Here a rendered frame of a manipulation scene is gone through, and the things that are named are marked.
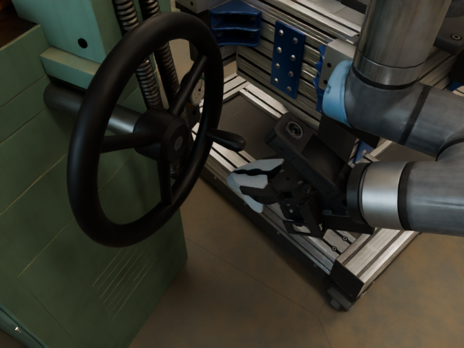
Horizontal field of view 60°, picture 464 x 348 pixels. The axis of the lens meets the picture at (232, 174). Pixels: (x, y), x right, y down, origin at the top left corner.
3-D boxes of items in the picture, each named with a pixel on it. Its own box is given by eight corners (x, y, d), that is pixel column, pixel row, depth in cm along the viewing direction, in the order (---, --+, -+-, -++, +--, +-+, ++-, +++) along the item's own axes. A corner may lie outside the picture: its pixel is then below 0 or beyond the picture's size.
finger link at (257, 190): (237, 202, 54) (293, 208, 49) (233, 193, 54) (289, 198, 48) (255, 179, 57) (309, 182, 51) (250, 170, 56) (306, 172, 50)
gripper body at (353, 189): (282, 234, 55) (369, 248, 47) (259, 186, 51) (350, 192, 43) (306, 196, 59) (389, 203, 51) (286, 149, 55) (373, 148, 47)
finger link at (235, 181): (229, 215, 60) (280, 221, 54) (212, 184, 58) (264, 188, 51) (239, 201, 62) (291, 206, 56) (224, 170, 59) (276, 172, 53)
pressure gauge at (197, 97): (193, 119, 81) (190, 85, 75) (177, 112, 82) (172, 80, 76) (209, 101, 85) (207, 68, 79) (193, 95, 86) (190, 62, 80)
